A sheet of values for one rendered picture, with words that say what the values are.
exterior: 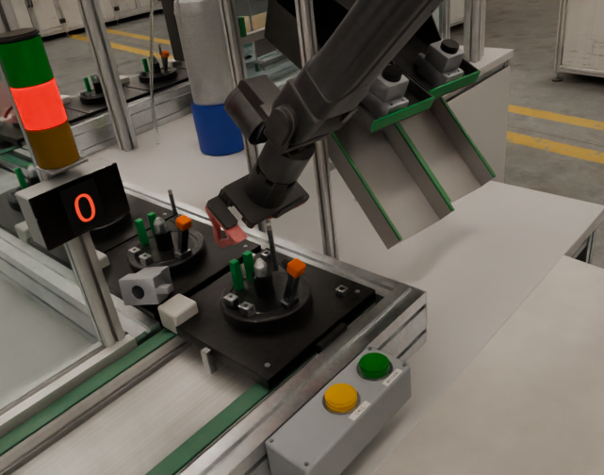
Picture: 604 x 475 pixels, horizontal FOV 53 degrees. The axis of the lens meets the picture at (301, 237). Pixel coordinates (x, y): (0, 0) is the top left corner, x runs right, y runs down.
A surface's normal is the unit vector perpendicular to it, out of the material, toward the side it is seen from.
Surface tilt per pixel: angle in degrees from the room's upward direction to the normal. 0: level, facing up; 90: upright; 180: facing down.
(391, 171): 45
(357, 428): 90
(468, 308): 0
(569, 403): 0
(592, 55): 90
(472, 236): 0
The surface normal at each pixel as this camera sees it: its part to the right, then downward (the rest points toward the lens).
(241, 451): -0.11, -0.86
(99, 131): 0.74, 0.26
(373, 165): 0.35, -0.37
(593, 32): -0.76, 0.40
